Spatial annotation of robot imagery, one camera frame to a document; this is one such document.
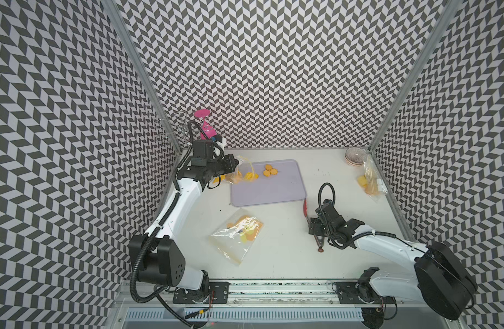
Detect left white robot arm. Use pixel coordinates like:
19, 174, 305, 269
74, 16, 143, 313
128, 120, 239, 304

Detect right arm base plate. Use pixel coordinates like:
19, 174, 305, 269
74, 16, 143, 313
333, 281, 394, 307

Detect clear bag with cookies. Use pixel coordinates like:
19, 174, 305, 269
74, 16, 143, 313
208, 208, 264, 265

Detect red metal tongs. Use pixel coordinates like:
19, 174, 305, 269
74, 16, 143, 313
303, 200, 325, 253

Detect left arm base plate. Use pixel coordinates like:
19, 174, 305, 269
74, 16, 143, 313
173, 281, 230, 305

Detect clear resealable bag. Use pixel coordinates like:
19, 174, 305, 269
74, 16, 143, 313
357, 158, 388, 201
210, 156, 259, 187

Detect aluminium mounting rail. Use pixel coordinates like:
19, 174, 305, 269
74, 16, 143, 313
111, 278, 432, 311

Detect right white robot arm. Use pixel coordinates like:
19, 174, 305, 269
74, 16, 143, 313
307, 182, 478, 322

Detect small pink stacked bowls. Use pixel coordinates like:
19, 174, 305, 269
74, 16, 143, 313
345, 147, 368, 167

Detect metal wire glass rack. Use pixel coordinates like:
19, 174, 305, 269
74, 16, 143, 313
157, 117, 191, 147

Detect pink plastic wine glass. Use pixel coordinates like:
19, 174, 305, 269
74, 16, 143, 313
194, 108, 217, 139

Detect lavender plastic tray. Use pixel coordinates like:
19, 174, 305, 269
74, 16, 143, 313
230, 159, 307, 208

